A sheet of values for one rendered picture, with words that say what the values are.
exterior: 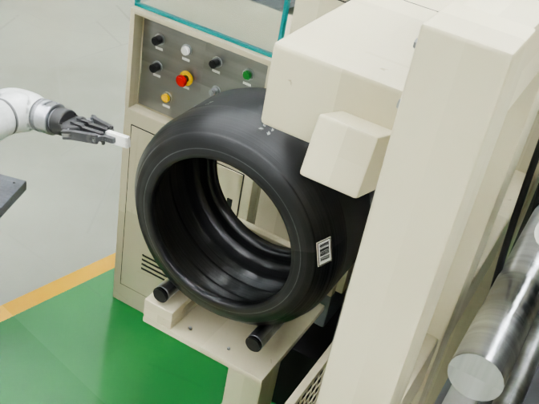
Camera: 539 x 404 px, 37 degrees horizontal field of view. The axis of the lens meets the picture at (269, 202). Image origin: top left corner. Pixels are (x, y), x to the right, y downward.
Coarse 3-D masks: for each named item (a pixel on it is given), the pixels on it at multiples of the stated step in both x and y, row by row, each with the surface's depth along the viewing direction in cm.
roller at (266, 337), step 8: (256, 328) 198; (264, 328) 197; (272, 328) 199; (248, 336) 196; (256, 336) 195; (264, 336) 196; (272, 336) 199; (248, 344) 196; (256, 344) 194; (264, 344) 196
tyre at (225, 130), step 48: (240, 96) 185; (192, 144) 177; (240, 144) 172; (288, 144) 172; (144, 192) 191; (192, 192) 217; (288, 192) 170; (336, 192) 176; (192, 240) 215; (240, 240) 219; (336, 240) 176; (192, 288) 197; (240, 288) 211; (288, 288) 181
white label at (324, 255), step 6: (324, 240) 173; (330, 240) 174; (318, 246) 172; (324, 246) 173; (330, 246) 175; (318, 252) 173; (324, 252) 174; (330, 252) 175; (318, 258) 173; (324, 258) 174; (330, 258) 176; (318, 264) 174
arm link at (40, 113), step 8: (40, 104) 210; (48, 104) 211; (56, 104) 211; (32, 112) 210; (40, 112) 209; (48, 112) 209; (32, 120) 211; (40, 120) 209; (48, 120) 210; (40, 128) 211; (48, 128) 211
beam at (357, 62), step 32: (352, 0) 148; (384, 0) 150; (416, 0) 153; (448, 0) 156; (320, 32) 132; (352, 32) 134; (384, 32) 136; (416, 32) 139; (288, 64) 126; (320, 64) 123; (352, 64) 123; (384, 64) 125; (288, 96) 129; (320, 96) 126; (352, 96) 123; (384, 96) 120; (288, 128) 131
